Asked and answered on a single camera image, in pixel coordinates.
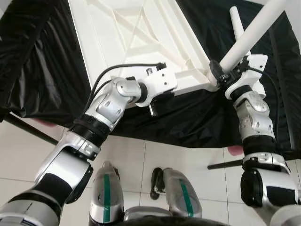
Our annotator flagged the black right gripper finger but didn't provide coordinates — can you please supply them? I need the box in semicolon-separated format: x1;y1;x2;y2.
208;60;224;88

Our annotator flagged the white plastic table leg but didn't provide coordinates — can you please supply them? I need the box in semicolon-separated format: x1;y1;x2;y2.
214;0;287;88
229;6;267;102

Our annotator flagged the white plastic table top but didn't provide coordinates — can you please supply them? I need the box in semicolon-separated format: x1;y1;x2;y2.
67;0;222;97

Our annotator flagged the pink fabric tag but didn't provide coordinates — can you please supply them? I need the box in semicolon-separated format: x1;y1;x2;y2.
228;145;245;155

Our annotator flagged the black metal table leg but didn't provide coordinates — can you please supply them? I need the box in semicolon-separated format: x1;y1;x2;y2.
208;160;245;170
2;113;59;145

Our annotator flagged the silver right robot leg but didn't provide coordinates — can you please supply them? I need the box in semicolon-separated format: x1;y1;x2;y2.
150;167;203;218

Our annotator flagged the silver robot leg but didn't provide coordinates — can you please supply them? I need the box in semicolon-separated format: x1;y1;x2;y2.
150;167;203;218
89;161;124;223

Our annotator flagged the silver left robot leg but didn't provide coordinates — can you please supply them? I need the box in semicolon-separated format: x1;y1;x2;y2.
89;161;124;223

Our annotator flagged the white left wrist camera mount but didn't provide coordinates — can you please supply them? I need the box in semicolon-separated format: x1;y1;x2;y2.
138;66;178;106

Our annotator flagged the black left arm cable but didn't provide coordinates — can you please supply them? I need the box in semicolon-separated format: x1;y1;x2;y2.
87;63;167;113

